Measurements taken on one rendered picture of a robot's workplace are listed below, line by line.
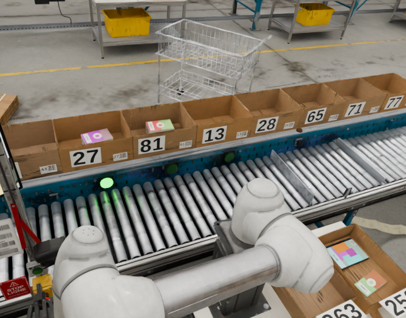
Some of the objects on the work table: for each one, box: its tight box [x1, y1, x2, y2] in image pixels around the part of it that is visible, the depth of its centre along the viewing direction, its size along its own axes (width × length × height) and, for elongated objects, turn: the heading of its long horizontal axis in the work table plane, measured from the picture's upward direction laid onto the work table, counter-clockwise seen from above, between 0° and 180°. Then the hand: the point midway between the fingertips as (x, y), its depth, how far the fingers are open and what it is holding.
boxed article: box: [354, 269, 387, 298], centre depth 166 cm, size 8×16×2 cm, turn 117°
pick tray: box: [317, 223, 406, 315], centre depth 169 cm, size 28×38×10 cm
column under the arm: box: [208, 239, 271, 318], centre depth 147 cm, size 26×26×33 cm
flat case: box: [325, 238, 369, 270], centre depth 177 cm, size 14×19×2 cm
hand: (40, 293), depth 129 cm, fingers closed
